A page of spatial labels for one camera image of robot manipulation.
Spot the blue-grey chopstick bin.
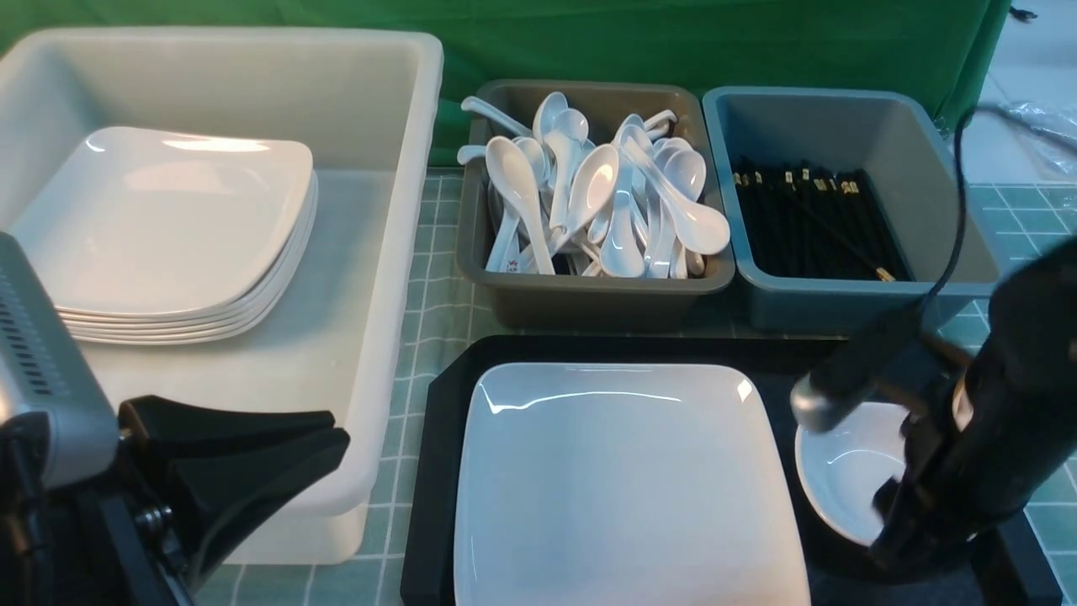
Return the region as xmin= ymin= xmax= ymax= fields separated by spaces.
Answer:
xmin=703 ymin=86 xmax=959 ymax=335

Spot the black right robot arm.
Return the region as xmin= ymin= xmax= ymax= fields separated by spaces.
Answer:
xmin=160 ymin=239 xmax=1076 ymax=583

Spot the bottom white stacked plate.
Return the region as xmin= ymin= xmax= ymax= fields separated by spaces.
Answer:
xmin=67 ymin=206 xmax=318 ymax=346

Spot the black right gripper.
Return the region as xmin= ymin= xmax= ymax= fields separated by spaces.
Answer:
xmin=867 ymin=341 xmax=1011 ymax=577

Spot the green backdrop cloth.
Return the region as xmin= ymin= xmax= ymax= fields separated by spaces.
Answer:
xmin=1 ymin=1 xmax=1011 ymax=164

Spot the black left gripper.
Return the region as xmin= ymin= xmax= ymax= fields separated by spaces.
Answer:
xmin=3 ymin=396 xmax=350 ymax=605

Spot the black chopstick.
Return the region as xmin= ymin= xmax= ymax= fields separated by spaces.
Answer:
xmin=781 ymin=185 xmax=897 ymax=283

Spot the grey spoon bin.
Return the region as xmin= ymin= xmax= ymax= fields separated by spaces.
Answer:
xmin=454 ymin=79 xmax=737 ymax=332

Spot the pile of black chopsticks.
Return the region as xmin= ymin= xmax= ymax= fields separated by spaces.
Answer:
xmin=732 ymin=157 xmax=912 ymax=281

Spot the white spoon centre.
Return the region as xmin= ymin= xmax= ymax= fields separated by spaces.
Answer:
xmin=549 ymin=143 xmax=620 ymax=256

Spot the white soup spoon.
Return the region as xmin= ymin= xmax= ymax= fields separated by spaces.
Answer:
xmin=619 ymin=124 xmax=730 ymax=256

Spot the top white stacked plate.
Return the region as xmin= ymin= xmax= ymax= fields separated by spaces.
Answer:
xmin=8 ymin=126 xmax=313 ymax=318

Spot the large white plastic tub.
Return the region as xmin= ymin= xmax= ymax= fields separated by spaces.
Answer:
xmin=1 ymin=27 xmax=443 ymax=565

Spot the black serving tray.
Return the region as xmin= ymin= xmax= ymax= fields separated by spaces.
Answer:
xmin=400 ymin=335 xmax=1064 ymax=605

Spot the large white square plate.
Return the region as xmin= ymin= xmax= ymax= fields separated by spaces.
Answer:
xmin=453 ymin=362 xmax=811 ymax=605

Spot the clear plastic bag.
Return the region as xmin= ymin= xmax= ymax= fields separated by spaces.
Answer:
xmin=1004 ymin=100 xmax=1076 ymax=181

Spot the white stacked plate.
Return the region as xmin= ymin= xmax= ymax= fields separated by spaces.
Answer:
xmin=8 ymin=126 xmax=313 ymax=318
xmin=67 ymin=206 xmax=318 ymax=346
xmin=57 ymin=172 xmax=319 ymax=326
xmin=59 ymin=175 xmax=319 ymax=333
xmin=59 ymin=192 xmax=318 ymax=344

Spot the small white bowl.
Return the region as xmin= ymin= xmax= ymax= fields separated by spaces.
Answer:
xmin=793 ymin=401 xmax=907 ymax=547

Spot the white spoon front left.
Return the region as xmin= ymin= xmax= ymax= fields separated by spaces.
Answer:
xmin=485 ymin=136 xmax=555 ymax=274

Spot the green checked tablecloth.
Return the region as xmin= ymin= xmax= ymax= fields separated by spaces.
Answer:
xmin=196 ymin=170 xmax=1074 ymax=605

